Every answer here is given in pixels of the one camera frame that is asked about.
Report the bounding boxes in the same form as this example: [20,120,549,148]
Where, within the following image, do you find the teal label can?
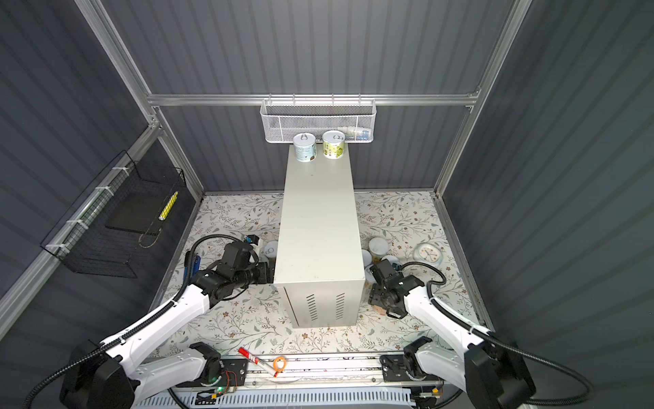
[293,132,317,163]

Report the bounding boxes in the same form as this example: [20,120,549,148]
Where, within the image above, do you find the green label can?
[322,131,346,160]

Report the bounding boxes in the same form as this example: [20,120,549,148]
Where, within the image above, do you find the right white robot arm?
[369,260,536,408]

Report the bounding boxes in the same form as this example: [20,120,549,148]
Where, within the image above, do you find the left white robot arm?
[60,235,274,408]

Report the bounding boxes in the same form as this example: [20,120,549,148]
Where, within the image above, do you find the beige metal cabinet counter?
[274,153,365,328]

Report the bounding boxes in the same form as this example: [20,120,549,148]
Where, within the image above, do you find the silver top can right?
[383,255,402,266]

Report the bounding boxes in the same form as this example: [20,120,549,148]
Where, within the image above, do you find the can left rear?
[262,240,279,262]

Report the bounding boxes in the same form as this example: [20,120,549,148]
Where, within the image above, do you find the dark red label can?
[361,249,373,268]

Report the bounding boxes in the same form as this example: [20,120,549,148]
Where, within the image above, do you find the plastic lid tall can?
[368,237,390,263]

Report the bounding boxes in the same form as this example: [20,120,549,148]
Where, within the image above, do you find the white teal alarm clock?
[413,242,443,267]

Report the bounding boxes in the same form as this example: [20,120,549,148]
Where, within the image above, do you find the floral table mat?
[154,192,478,357]

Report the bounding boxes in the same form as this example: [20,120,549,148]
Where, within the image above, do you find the yellow highlighter pen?
[158,191,179,222]

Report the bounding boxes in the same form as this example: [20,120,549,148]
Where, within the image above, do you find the red white marker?
[238,347,279,378]

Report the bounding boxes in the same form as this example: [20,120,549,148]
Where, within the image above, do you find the tube in white basket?
[342,127,372,141]

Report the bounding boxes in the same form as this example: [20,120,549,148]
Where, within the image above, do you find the orange ring tool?
[272,356,287,373]

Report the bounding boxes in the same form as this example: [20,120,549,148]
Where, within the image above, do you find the black wire wall basket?
[41,154,186,279]

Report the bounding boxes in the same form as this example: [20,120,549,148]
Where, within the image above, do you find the white wire mesh basket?
[260,101,377,143]

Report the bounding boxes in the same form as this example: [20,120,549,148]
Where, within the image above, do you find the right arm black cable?
[400,261,594,407]

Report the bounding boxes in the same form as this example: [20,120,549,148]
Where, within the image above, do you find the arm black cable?
[400,261,594,407]
[21,233,256,409]

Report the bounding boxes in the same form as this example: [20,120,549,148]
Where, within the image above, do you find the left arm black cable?
[21,233,256,409]

